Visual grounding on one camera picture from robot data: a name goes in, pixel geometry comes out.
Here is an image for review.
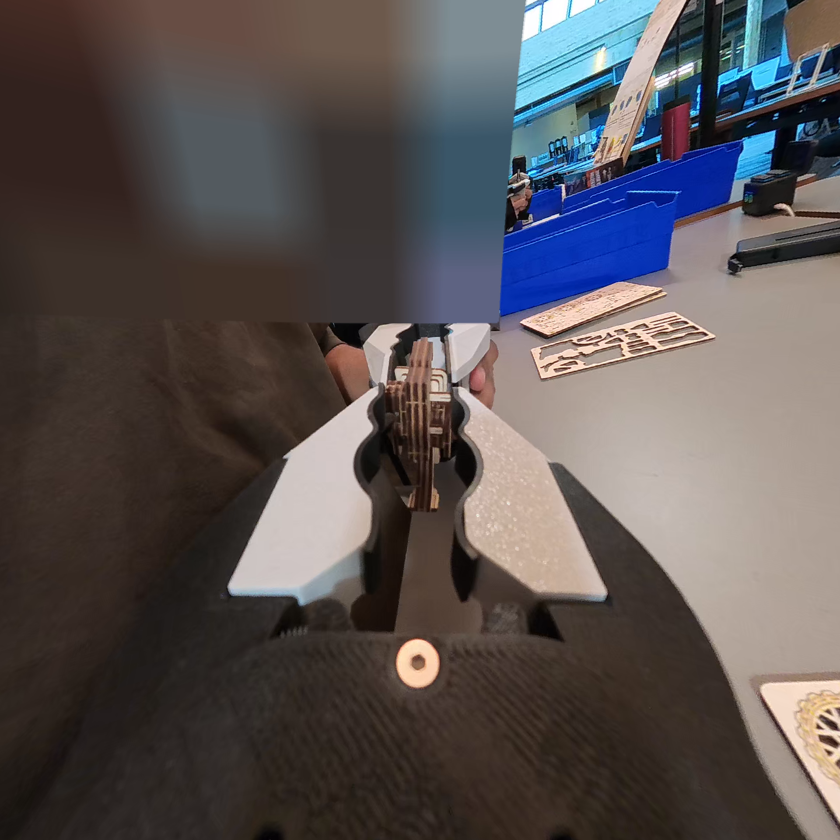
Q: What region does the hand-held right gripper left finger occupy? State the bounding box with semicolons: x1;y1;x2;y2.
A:
227;384;389;606

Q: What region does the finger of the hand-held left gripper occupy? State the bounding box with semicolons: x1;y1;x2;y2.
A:
446;323;493;389
360;323;412;389

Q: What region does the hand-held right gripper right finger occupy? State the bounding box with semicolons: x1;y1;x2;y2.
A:
451;387;609;605

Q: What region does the wooden model assembly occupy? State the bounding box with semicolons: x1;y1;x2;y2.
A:
384;338;455;513

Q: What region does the person's left forearm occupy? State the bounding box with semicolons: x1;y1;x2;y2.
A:
325;341;370;403

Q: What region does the grey desk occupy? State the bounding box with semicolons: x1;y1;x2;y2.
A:
377;174;840;840

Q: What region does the brown background desk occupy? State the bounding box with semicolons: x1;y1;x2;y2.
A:
689;79;840;152

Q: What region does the person's left hand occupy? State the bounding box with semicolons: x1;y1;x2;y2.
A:
467;341;501;409

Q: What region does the slotted wooden puzzle sheet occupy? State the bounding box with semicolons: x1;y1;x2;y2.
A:
530;311;716;380

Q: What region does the engraved wooden puzzle sheet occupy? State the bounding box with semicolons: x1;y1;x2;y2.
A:
520;282;667;339

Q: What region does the blue plastic bin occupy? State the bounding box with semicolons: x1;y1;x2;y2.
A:
500;190;680;317
525;140;746;224

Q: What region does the person's brown shirt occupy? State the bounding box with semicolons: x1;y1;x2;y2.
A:
0;318;350;840

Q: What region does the printed cardboard box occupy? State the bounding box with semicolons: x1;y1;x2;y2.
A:
564;164;624;194

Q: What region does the tan instruction board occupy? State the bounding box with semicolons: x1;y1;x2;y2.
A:
594;0;688;168

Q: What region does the red bottle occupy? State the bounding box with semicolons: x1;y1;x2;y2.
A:
661;97;691;164

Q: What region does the black power bank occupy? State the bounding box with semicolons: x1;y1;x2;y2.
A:
727;220;840;275

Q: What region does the wooden puzzle sheet with wheels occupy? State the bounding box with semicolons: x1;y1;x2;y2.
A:
760;679;840;798

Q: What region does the black pole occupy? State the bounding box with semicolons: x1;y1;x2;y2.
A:
697;0;723;151

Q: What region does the white stand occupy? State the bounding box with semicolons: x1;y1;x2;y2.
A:
787;45;829;96

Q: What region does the black and tan panel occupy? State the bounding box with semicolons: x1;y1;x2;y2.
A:
784;0;840;67

